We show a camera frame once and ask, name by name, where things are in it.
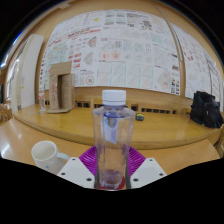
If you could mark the clear plastic water bottle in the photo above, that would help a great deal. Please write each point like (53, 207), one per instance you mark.
(113, 133)

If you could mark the black bag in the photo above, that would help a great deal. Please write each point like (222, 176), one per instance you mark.
(205, 110)

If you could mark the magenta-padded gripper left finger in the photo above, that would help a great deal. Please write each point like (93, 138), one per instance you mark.
(78, 171)

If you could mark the cardboard arch model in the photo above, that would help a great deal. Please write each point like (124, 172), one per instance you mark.
(55, 88)

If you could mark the white ceramic mug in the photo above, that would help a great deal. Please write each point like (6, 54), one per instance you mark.
(46, 156)

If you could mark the narrow wall poster sheet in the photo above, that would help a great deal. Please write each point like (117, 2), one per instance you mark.
(196, 66)

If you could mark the small clear drink bottle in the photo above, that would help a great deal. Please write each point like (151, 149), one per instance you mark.
(42, 101)

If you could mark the large wall poster sheet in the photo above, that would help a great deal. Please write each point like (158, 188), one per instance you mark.
(113, 50)

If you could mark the small dark round object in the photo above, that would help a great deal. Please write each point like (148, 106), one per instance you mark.
(140, 117)

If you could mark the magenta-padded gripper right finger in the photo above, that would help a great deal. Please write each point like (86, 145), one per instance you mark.
(145, 171)

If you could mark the white door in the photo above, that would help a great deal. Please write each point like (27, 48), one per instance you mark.
(30, 73)

